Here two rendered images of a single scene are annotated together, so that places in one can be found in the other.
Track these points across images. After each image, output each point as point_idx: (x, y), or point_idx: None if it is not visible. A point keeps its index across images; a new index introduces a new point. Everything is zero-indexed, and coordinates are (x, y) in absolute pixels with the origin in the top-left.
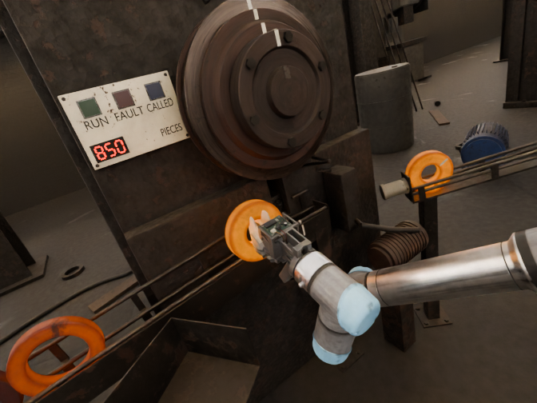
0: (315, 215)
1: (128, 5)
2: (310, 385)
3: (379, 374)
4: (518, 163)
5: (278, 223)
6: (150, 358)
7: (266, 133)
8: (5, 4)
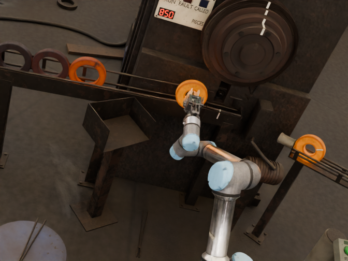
0: None
1: None
2: (158, 196)
3: (195, 223)
4: None
5: (197, 99)
6: (118, 103)
7: (228, 62)
8: None
